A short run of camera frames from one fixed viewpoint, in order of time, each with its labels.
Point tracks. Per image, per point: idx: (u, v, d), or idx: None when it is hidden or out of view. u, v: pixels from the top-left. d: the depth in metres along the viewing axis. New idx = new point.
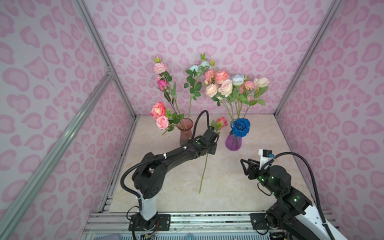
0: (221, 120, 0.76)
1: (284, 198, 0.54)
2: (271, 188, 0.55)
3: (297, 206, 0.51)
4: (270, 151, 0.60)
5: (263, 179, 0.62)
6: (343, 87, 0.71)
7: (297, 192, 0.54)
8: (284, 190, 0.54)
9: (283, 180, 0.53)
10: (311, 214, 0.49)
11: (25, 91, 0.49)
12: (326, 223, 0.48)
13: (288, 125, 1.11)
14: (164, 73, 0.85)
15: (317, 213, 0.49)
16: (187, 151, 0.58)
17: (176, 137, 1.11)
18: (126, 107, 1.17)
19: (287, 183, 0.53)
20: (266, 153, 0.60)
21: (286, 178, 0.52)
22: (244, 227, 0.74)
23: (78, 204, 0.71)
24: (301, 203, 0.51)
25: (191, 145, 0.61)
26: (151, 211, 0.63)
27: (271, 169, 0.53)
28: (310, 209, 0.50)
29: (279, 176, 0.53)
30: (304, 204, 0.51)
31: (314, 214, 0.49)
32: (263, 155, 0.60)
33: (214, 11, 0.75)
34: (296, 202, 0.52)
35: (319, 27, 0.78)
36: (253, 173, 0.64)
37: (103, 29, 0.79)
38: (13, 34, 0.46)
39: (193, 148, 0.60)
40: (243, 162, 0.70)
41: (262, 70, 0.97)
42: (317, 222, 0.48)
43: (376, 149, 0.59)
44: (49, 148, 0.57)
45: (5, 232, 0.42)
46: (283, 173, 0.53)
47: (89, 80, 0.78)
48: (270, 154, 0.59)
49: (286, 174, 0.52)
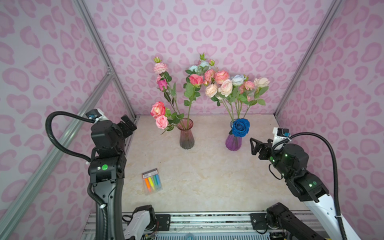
0: (198, 82, 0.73)
1: (296, 181, 0.47)
2: (281, 169, 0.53)
3: (310, 191, 0.44)
4: (286, 130, 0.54)
5: (274, 159, 0.56)
6: (343, 87, 0.71)
7: (313, 177, 0.46)
8: (298, 171, 0.47)
9: (298, 159, 0.46)
10: (325, 204, 0.42)
11: (25, 91, 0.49)
12: (340, 216, 0.41)
13: (288, 125, 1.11)
14: (163, 72, 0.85)
15: (332, 203, 0.43)
16: (110, 200, 0.38)
17: (176, 138, 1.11)
18: (126, 107, 1.17)
19: (302, 162, 0.46)
20: (281, 132, 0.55)
21: (303, 157, 0.45)
22: (244, 227, 0.74)
23: (77, 204, 0.71)
24: (316, 189, 0.44)
25: (102, 188, 0.38)
26: (147, 219, 0.62)
27: (286, 147, 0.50)
28: (325, 199, 0.43)
29: (294, 154, 0.46)
30: (318, 191, 0.44)
31: (329, 204, 0.42)
32: (278, 135, 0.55)
33: (214, 11, 0.75)
34: (311, 187, 0.44)
35: (319, 27, 0.78)
36: (265, 153, 0.59)
37: (103, 30, 0.79)
38: (13, 34, 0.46)
39: (109, 188, 0.38)
40: (252, 140, 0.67)
41: (262, 70, 0.97)
42: (330, 212, 0.42)
43: (376, 149, 0.59)
44: (49, 148, 0.57)
45: (5, 232, 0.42)
46: (299, 152, 0.45)
47: (89, 80, 0.78)
48: (285, 134, 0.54)
49: (303, 154, 0.45)
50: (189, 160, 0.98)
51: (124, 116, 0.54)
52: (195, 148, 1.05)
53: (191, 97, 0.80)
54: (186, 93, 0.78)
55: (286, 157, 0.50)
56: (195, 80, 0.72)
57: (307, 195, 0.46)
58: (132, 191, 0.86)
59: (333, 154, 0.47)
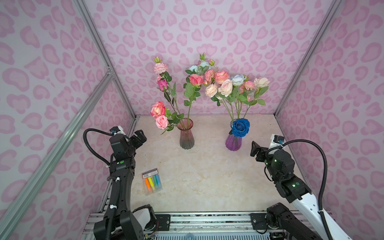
0: (198, 82, 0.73)
1: (283, 183, 0.54)
2: (272, 172, 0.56)
3: (294, 191, 0.50)
4: (281, 137, 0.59)
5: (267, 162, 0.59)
6: (343, 86, 0.71)
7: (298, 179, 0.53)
8: (285, 175, 0.54)
9: (285, 164, 0.53)
10: (308, 201, 0.48)
11: (25, 91, 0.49)
12: (323, 211, 0.46)
13: (288, 125, 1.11)
14: (163, 72, 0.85)
15: (314, 200, 0.48)
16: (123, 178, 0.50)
17: (177, 138, 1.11)
18: (126, 107, 1.17)
19: (289, 168, 0.52)
20: (276, 139, 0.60)
21: (290, 163, 0.51)
22: (244, 227, 0.74)
23: (77, 204, 0.71)
24: (300, 190, 0.50)
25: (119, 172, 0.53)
26: (147, 216, 0.63)
27: (276, 152, 0.63)
28: (307, 196, 0.49)
29: (282, 160, 0.53)
30: (303, 192, 0.50)
31: (311, 201, 0.48)
32: (274, 141, 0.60)
33: (214, 11, 0.75)
34: (295, 187, 0.51)
35: (319, 27, 0.78)
36: (261, 156, 0.67)
37: (103, 30, 0.79)
38: (13, 34, 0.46)
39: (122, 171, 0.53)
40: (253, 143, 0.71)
41: (262, 70, 0.97)
42: (313, 209, 0.47)
43: (376, 149, 0.59)
44: (49, 148, 0.57)
45: (5, 232, 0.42)
46: (287, 157, 0.52)
47: (89, 80, 0.78)
48: (279, 140, 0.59)
49: (290, 159, 0.51)
50: (189, 160, 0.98)
51: (137, 131, 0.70)
52: (195, 148, 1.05)
53: (191, 97, 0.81)
54: (186, 93, 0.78)
55: (275, 162, 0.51)
56: (195, 80, 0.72)
57: (292, 196, 0.52)
58: (132, 191, 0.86)
59: (324, 159, 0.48)
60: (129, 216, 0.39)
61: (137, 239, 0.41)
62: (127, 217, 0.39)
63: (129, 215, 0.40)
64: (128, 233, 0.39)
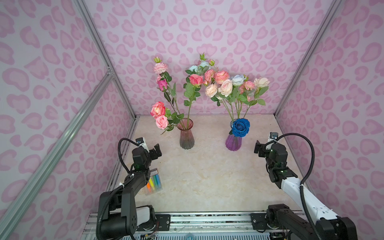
0: (198, 82, 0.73)
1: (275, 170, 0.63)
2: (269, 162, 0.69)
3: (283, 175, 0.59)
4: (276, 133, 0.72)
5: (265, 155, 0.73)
6: (343, 86, 0.71)
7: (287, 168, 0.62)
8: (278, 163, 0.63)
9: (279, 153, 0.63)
10: (291, 180, 0.56)
11: (25, 91, 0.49)
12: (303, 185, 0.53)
13: (288, 125, 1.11)
14: (163, 72, 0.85)
15: (296, 179, 0.56)
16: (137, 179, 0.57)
17: (177, 138, 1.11)
18: (126, 107, 1.17)
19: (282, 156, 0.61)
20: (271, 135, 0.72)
21: (283, 153, 0.60)
22: (244, 227, 0.74)
23: (77, 204, 0.71)
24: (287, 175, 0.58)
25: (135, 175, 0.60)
26: (146, 215, 0.62)
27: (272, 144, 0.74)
28: (291, 177, 0.57)
29: (277, 150, 0.63)
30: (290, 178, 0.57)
31: (294, 180, 0.55)
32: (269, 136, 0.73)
33: (214, 11, 0.75)
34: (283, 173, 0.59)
35: (319, 27, 0.78)
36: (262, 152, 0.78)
37: (103, 30, 0.79)
38: (13, 34, 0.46)
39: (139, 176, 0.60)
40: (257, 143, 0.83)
41: (262, 70, 0.97)
42: (295, 185, 0.54)
43: (376, 149, 0.59)
44: (49, 148, 0.57)
45: (5, 232, 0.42)
46: (281, 148, 0.61)
47: (89, 80, 0.79)
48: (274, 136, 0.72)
49: (284, 150, 0.60)
50: (189, 160, 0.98)
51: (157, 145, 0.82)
52: (195, 148, 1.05)
53: (191, 97, 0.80)
54: (186, 93, 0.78)
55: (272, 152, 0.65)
56: (195, 80, 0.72)
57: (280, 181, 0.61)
58: None
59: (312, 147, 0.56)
60: (129, 192, 0.44)
61: (130, 217, 0.43)
62: (128, 193, 0.44)
63: (130, 192, 0.45)
64: (124, 208, 0.43)
